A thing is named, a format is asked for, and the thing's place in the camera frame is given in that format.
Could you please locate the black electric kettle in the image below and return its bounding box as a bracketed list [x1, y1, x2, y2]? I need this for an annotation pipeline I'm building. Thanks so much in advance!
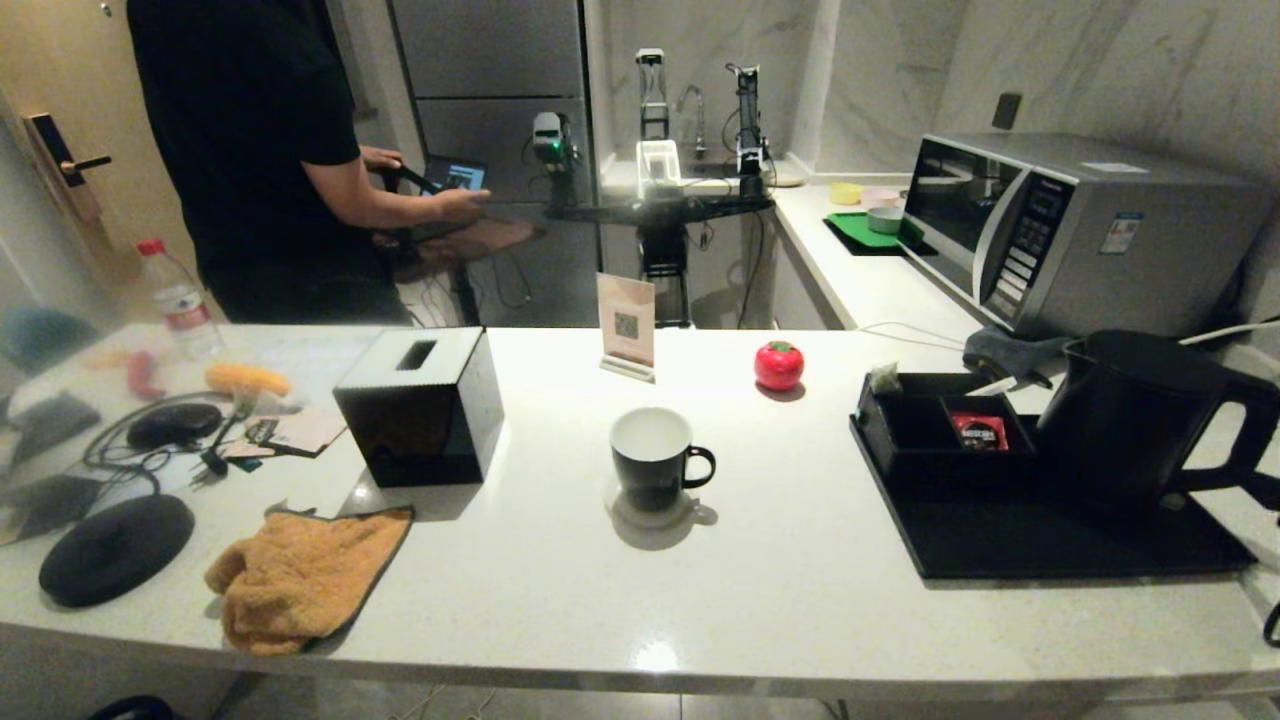
[1035, 330, 1280, 511]

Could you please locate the black serving tray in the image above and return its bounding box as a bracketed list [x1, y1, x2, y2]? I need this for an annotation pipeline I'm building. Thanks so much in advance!
[848, 415, 1258, 580]

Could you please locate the silver microwave oven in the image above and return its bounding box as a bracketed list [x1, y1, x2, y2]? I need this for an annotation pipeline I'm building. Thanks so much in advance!
[897, 133, 1276, 341]

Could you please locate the red Nescafe coffee sachet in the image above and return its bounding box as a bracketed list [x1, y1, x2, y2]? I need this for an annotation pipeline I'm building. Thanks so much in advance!
[948, 411, 1009, 452]

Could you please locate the dark grey cloth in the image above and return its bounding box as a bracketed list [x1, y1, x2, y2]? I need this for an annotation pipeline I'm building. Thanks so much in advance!
[961, 328, 1071, 391]

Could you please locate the black compartment box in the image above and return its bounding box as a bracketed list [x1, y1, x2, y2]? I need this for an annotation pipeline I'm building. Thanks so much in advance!
[855, 372, 1041, 501]

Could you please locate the green tray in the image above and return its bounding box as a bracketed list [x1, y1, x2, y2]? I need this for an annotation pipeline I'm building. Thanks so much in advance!
[823, 211, 926, 258]

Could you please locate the red tomato-shaped timer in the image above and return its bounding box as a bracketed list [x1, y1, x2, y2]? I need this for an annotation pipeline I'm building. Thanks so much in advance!
[753, 341, 805, 392]

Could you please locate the black mug white inside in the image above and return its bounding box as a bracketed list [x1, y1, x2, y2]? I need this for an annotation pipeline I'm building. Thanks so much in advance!
[610, 407, 717, 513]

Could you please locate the white round coaster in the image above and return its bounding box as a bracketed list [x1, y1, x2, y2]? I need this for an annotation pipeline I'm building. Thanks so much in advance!
[604, 478, 701, 529]

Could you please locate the QR code sign stand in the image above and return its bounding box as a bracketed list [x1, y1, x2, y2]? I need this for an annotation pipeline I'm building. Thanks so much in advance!
[597, 273, 658, 385]

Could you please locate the black rig stand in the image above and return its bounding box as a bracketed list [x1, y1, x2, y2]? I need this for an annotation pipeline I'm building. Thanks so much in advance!
[545, 193, 776, 329]

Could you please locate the chrome faucet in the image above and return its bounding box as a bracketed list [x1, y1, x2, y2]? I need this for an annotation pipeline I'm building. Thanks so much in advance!
[676, 85, 707, 161]

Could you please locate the white rig box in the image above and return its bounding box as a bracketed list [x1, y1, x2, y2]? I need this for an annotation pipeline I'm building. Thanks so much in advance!
[636, 140, 683, 201]

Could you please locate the black tissue box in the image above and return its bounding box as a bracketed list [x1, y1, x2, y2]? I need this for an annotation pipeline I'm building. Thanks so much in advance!
[333, 328, 506, 489]

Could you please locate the laptop computer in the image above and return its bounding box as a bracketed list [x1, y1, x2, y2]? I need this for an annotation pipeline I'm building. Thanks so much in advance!
[405, 155, 489, 241]

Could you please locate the grey refrigerator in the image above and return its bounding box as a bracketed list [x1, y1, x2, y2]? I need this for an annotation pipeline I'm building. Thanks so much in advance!
[385, 0, 601, 329]

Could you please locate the orange towel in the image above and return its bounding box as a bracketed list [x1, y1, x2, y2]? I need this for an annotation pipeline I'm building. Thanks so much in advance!
[204, 505, 416, 657]

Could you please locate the yellow toy corn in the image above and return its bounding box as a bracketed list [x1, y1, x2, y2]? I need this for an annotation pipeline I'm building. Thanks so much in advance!
[206, 363, 293, 398]

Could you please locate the person in black shirt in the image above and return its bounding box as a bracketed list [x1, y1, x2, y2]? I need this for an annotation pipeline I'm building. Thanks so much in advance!
[127, 0, 493, 326]

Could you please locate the black oval mouse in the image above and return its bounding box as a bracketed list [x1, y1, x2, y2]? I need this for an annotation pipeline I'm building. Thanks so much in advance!
[127, 402, 225, 452]

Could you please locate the red-capped water bottle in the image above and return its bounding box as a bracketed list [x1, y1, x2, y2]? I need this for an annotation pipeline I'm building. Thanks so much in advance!
[137, 238, 226, 361]

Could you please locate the red chili pepper toy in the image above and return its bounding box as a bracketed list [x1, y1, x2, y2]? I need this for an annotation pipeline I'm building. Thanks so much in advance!
[127, 351, 171, 401]

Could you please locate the black round kettle base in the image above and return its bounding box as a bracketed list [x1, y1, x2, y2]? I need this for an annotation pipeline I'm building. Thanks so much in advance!
[38, 493, 197, 609]

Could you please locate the black rounded floor object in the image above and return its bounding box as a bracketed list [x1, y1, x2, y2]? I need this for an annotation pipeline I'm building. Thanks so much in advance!
[88, 695, 176, 720]

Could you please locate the black pouch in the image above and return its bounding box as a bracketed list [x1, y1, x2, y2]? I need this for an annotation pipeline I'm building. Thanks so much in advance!
[0, 392, 103, 463]

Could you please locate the teal rounded object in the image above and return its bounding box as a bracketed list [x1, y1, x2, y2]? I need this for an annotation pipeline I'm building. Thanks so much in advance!
[0, 306, 101, 376]

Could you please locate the thick white power cable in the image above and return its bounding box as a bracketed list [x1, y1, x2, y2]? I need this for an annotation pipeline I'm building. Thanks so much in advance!
[1178, 318, 1280, 349]

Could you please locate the thin white cable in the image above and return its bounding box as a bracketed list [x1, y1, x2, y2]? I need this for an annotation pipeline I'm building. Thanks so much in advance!
[857, 322, 986, 351]

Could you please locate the grey upright rig post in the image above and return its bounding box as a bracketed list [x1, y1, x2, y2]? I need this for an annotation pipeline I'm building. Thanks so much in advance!
[636, 49, 669, 143]

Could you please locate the black cable with plug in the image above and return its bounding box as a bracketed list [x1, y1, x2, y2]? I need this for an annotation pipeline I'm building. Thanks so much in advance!
[83, 392, 241, 481]

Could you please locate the black door lock handle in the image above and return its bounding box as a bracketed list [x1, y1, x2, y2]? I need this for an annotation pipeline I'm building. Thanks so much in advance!
[24, 113, 113, 223]

